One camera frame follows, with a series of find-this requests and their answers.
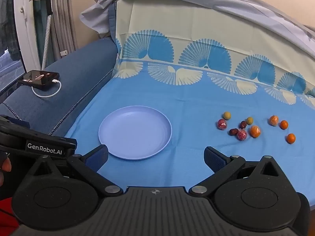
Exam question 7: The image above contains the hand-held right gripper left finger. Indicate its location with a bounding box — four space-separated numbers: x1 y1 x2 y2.
32 145 123 197

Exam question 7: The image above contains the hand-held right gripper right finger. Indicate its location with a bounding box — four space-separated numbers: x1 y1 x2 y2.
189 146 281 197

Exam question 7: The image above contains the lavender plastic plate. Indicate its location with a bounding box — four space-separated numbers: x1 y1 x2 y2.
98 106 173 161

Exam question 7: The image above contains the person's left hand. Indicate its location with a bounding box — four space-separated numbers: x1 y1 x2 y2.
0 152 12 187

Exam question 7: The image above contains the black smartphone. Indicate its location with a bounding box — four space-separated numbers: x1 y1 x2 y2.
18 70 60 87

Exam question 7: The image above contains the blue fan-print sheet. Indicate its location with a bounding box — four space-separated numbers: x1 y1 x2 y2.
64 0 315 202

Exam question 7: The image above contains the blue denim sofa armrest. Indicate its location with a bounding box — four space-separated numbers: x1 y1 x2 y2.
0 39 119 138

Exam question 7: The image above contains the red clothing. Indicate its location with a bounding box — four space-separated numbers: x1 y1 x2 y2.
0 197 19 236

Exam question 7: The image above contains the teal curtain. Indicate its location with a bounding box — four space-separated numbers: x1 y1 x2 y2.
33 0 46 64

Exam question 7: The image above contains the grey pleated curtain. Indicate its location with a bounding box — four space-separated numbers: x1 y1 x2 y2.
50 0 77 60

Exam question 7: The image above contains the grey blanket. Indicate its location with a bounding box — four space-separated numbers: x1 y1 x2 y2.
80 0 315 54

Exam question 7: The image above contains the white charging cable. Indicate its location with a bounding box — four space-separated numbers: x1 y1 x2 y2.
31 79 62 98

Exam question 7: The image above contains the black-white braided cable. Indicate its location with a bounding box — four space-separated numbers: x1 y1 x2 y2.
41 0 54 70

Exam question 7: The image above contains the white window frame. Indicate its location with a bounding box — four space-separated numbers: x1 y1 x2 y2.
13 0 41 70

